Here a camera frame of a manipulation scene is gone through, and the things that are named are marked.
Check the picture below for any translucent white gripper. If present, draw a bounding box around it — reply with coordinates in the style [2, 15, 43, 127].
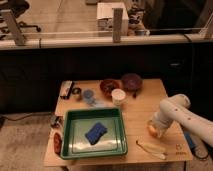
[149, 112, 172, 139]

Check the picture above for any orange-red apple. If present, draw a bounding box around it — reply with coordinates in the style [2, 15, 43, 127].
[147, 125, 157, 137]

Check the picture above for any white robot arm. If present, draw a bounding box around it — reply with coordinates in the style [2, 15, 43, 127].
[149, 94, 213, 147]

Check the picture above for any white paper cup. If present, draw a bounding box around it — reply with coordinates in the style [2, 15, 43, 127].
[111, 89, 126, 106]

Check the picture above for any blue plastic cup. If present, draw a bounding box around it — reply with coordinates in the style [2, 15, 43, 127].
[82, 89, 95, 105]

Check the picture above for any small metal cup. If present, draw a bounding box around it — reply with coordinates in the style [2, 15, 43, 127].
[72, 87, 82, 100]

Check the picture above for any yellow banana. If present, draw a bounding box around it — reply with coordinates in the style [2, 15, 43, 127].
[136, 140, 167, 160]

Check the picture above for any blue object on floor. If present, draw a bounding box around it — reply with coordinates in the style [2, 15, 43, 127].
[184, 132, 196, 150]

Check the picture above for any purple bowl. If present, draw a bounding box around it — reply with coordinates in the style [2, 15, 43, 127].
[121, 73, 142, 91]

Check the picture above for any blue sponge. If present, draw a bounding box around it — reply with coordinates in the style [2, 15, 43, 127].
[85, 122, 107, 145]

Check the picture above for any red-brown bowl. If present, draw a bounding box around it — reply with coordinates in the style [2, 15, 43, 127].
[100, 79, 119, 97]

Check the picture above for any green plastic tray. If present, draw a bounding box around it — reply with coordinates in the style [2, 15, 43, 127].
[60, 107, 128, 160]

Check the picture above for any small dark gadget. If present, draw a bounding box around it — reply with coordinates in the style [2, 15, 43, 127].
[50, 115, 62, 128]

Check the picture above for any red object at table edge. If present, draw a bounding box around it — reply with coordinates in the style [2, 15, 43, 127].
[53, 133, 62, 154]

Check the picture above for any white cardboard box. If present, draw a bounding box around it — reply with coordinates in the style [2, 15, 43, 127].
[97, 2, 129, 36]

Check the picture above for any black office chair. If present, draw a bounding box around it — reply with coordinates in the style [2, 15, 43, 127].
[0, 0, 41, 34]

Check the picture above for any wooden post middle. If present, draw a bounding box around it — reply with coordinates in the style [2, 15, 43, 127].
[112, 8, 123, 43]

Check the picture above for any wooden post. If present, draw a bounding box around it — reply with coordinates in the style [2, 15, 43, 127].
[112, 8, 123, 43]
[0, 9, 26, 46]

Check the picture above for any wooden post left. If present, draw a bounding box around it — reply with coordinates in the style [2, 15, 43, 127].
[0, 9, 26, 46]

